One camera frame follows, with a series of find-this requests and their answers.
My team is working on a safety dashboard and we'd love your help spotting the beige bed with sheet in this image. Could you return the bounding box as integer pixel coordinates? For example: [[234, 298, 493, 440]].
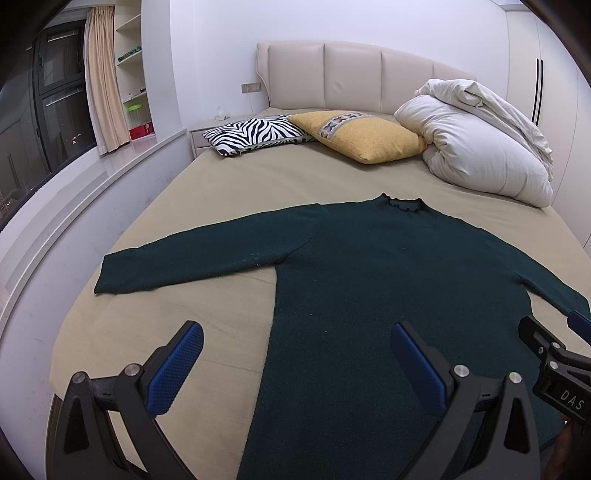
[[50, 142, 590, 479]]

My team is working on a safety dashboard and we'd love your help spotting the red box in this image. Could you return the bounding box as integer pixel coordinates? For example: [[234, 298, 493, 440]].
[[129, 122, 153, 141]]

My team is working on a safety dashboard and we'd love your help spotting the white folded duvet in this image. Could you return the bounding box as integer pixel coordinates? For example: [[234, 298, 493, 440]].
[[394, 79, 553, 208]]

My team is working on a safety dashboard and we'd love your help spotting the yellow pillow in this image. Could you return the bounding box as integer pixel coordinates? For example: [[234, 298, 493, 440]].
[[287, 110, 427, 165]]

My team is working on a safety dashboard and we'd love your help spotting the white window sill ledge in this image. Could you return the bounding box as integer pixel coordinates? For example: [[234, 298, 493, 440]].
[[0, 126, 188, 333]]

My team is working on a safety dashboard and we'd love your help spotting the white wall shelf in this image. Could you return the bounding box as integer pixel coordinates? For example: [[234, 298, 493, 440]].
[[114, 0, 152, 130]]

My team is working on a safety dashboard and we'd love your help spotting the beige curtain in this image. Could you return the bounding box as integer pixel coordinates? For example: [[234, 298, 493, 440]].
[[83, 5, 130, 156]]

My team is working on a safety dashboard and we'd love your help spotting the wall socket panel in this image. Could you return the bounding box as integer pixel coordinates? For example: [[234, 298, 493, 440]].
[[240, 82, 263, 94]]

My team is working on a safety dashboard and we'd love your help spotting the zebra print pillow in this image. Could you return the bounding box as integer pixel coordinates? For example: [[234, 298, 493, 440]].
[[202, 114, 315, 157]]

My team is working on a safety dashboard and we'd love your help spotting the dark green sweater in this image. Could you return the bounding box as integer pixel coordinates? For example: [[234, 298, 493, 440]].
[[95, 196, 589, 479]]

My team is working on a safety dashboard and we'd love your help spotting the beige padded headboard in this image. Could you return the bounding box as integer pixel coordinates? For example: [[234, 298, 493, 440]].
[[256, 40, 476, 114]]

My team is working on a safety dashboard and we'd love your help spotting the dark window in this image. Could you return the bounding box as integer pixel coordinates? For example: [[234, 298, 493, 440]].
[[1, 20, 96, 225]]

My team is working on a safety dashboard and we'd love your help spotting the white nightstand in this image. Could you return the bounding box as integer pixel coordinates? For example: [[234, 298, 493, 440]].
[[188, 119, 229, 159]]

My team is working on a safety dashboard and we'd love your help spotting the white wardrobe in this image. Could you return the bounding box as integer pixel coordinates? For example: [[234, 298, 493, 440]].
[[506, 11, 590, 252]]

